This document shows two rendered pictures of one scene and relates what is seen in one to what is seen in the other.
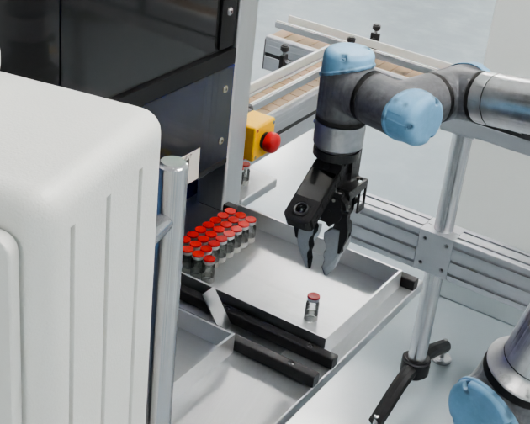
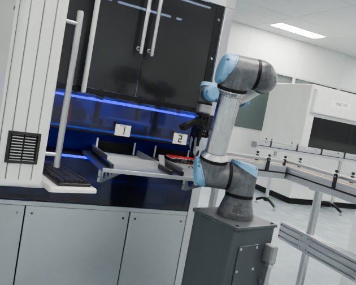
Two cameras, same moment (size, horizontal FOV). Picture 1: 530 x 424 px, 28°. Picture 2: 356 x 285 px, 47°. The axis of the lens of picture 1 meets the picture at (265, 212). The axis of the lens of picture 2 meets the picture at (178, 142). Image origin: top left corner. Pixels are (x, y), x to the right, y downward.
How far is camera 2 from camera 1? 1.40 m
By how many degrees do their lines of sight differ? 42
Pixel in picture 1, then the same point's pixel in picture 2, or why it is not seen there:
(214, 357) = (148, 163)
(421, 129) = (211, 94)
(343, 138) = (200, 106)
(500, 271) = (324, 249)
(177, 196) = (78, 17)
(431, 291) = (303, 260)
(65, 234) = not seen: outside the picture
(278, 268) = not seen: hidden behind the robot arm
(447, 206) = (310, 222)
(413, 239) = (298, 236)
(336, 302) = not seen: hidden behind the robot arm
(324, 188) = (192, 121)
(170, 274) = (75, 36)
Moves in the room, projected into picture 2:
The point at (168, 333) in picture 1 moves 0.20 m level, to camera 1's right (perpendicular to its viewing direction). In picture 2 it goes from (73, 52) to (110, 56)
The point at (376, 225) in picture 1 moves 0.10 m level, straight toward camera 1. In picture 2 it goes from (287, 230) to (279, 232)
